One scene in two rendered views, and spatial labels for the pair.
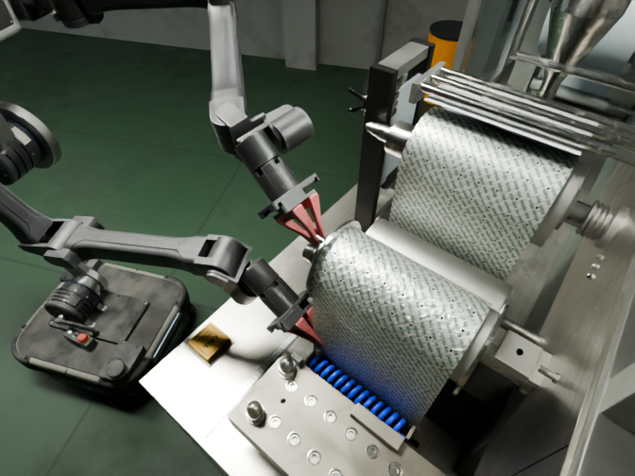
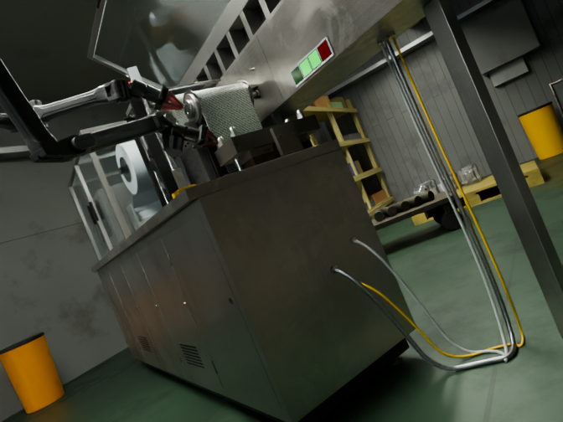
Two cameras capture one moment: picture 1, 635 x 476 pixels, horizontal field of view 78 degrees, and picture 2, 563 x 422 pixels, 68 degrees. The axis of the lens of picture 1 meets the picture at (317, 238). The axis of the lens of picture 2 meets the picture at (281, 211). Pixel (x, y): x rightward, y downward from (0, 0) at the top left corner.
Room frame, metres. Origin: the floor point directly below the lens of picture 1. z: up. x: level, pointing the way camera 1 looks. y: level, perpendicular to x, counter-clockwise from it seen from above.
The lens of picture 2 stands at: (-0.32, 1.53, 0.72)
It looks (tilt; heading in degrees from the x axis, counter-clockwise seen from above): 0 degrees down; 289
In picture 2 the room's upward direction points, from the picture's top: 23 degrees counter-clockwise
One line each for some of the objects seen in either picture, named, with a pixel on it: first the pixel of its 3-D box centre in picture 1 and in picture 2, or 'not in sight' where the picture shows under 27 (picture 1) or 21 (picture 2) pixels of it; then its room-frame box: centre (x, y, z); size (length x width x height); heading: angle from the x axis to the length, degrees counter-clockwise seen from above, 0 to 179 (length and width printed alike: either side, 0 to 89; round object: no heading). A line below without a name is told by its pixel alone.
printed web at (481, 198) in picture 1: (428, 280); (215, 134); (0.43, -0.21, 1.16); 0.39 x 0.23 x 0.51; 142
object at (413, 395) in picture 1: (367, 366); (236, 128); (0.28, -0.09, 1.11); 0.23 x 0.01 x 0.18; 52
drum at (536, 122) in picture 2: not in sight; (544, 131); (-2.00, -5.23, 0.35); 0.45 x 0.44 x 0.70; 75
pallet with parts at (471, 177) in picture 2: not in sight; (471, 183); (-0.75, -3.66, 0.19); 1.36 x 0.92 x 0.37; 165
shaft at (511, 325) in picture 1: (516, 329); not in sight; (0.31, -0.33, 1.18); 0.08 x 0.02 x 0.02; 52
